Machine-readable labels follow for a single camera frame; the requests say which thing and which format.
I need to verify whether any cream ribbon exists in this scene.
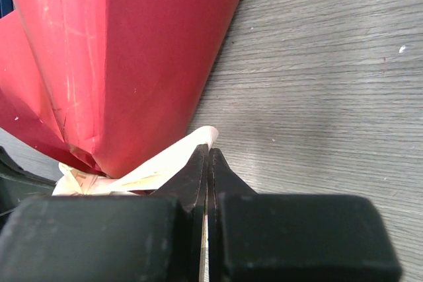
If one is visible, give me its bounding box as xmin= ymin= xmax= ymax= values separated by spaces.
xmin=52 ymin=126 xmax=219 ymax=196

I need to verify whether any red wrapping paper sheet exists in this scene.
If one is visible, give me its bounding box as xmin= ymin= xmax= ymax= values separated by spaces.
xmin=1 ymin=0 xmax=239 ymax=178

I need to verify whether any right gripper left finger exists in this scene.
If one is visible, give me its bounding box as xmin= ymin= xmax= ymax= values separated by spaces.
xmin=1 ymin=145 xmax=209 ymax=281

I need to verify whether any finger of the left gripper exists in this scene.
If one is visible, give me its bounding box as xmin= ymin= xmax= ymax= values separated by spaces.
xmin=0 ymin=147 xmax=56 ymax=226

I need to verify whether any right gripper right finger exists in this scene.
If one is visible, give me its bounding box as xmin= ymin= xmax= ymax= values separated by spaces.
xmin=208 ymin=149 xmax=403 ymax=281

